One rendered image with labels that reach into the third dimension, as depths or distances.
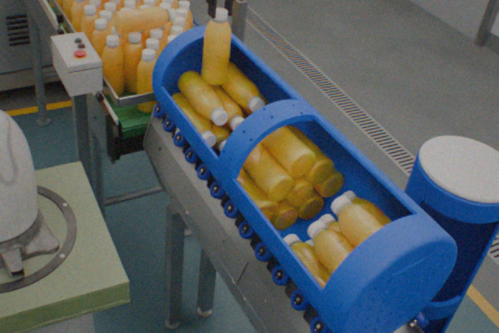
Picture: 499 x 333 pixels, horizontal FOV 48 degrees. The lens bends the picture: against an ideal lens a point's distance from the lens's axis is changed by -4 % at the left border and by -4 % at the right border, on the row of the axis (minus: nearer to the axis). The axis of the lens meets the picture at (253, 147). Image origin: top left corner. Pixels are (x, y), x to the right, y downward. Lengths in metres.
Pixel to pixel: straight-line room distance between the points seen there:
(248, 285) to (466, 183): 0.61
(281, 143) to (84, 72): 0.67
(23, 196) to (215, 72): 0.64
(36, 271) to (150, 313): 1.29
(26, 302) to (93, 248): 0.16
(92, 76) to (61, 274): 0.73
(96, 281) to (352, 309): 0.46
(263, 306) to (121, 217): 1.52
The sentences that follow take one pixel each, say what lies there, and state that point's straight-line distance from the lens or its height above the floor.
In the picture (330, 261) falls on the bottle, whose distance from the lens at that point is 1.09.
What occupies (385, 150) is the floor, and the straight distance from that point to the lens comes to 3.41.
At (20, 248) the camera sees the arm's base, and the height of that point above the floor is 1.10.
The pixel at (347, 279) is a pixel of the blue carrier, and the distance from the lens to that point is 1.00.
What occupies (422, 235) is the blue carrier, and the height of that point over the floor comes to 1.23.
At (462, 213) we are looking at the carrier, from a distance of 1.52.
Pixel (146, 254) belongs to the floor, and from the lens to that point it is 2.56.
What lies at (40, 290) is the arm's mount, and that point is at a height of 1.06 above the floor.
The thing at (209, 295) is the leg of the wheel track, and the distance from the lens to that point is 2.25.
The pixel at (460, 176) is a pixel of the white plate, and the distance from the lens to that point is 1.55.
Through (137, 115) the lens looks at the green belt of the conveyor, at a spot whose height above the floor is 0.90.
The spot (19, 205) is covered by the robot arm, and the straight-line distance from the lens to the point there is 1.06.
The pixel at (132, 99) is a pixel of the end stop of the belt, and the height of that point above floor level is 0.97.
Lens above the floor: 1.89
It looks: 36 degrees down
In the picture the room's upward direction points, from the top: 8 degrees clockwise
